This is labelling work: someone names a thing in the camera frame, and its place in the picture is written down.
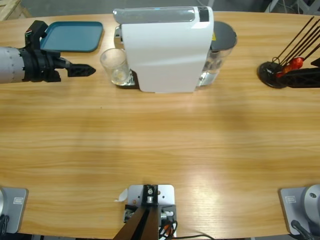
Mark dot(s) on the silver drip tray grate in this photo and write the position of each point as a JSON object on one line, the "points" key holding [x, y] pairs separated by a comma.
{"points": [[133, 82]]}

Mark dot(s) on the grey metal frame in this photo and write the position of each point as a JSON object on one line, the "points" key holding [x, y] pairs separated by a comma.
{"points": [[272, 5]]}

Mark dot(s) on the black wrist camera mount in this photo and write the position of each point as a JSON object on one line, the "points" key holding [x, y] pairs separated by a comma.
{"points": [[36, 32]]}

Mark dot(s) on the orange coffee capsule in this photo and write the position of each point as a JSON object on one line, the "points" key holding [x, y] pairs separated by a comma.
{"points": [[287, 69]]}

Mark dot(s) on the white tape piece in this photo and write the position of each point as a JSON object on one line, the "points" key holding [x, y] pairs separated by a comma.
{"points": [[122, 196]]}

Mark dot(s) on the black clamp bracket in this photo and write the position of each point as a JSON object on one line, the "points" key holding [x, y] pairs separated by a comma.
{"points": [[128, 207]]}

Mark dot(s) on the clear glass cup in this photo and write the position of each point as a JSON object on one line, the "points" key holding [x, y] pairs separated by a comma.
{"points": [[117, 75]]}

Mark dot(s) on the clear water tank black lid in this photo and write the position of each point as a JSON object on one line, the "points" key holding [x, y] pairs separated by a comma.
{"points": [[223, 35]]}

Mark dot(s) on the grey coffee machine lever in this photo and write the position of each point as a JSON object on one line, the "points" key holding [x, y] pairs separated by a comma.
{"points": [[150, 15]]}

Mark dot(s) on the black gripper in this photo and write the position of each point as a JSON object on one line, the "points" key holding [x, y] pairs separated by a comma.
{"points": [[40, 65]]}

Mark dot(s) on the teal plastic tray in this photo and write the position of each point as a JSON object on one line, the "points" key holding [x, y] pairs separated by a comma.
{"points": [[75, 35]]}

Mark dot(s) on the white capsule coffee machine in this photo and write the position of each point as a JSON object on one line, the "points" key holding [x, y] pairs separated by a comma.
{"points": [[162, 55]]}

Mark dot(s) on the grey metal device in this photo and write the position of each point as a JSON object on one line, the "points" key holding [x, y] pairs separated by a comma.
{"points": [[166, 197]]}

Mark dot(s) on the black capsule holder with rods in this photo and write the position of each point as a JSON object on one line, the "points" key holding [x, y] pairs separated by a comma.
{"points": [[267, 72]]}

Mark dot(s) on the red coffee capsule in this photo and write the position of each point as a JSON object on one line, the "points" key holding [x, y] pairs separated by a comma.
{"points": [[297, 62], [280, 74]]}

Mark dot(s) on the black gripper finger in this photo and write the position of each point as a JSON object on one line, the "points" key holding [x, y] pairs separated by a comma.
{"points": [[305, 78], [316, 63]]}

